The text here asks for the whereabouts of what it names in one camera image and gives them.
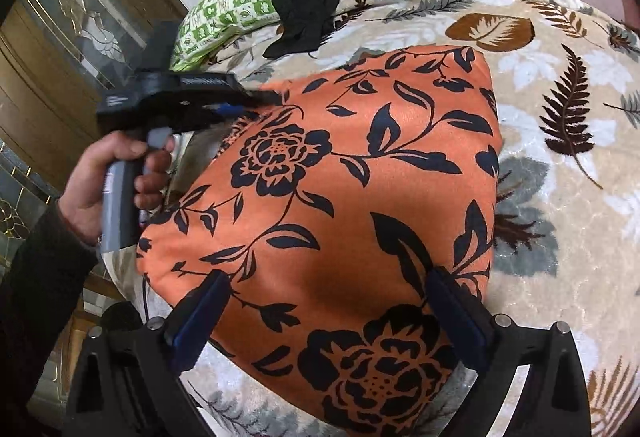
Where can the person's left hand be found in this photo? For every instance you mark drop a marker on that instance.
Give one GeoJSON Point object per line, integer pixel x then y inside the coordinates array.
{"type": "Point", "coordinates": [85, 197]}

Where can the green patterned pillow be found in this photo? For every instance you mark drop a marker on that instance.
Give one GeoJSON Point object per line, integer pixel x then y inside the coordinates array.
{"type": "Point", "coordinates": [225, 7]}

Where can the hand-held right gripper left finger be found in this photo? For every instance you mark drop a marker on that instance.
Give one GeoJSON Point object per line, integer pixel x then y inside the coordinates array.
{"type": "Point", "coordinates": [200, 319]}

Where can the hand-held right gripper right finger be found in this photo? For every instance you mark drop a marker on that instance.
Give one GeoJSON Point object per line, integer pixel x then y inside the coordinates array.
{"type": "Point", "coordinates": [460, 317]}

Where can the person's left forearm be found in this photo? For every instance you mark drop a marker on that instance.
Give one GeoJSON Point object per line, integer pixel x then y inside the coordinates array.
{"type": "Point", "coordinates": [35, 297]}

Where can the leaf print fleece blanket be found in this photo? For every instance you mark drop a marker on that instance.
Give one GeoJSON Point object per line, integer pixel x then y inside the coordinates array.
{"type": "Point", "coordinates": [550, 217]}

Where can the wooden cabinet with glass door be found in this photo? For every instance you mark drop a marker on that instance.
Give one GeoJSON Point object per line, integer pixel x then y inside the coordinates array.
{"type": "Point", "coordinates": [50, 67]}

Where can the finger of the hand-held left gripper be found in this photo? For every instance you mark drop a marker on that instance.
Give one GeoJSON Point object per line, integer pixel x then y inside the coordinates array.
{"type": "Point", "coordinates": [260, 99]}

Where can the orange floral garment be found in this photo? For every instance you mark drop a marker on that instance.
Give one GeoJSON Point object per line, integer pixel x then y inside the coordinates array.
{"type": "Point", "coordinates": [325, 217]}

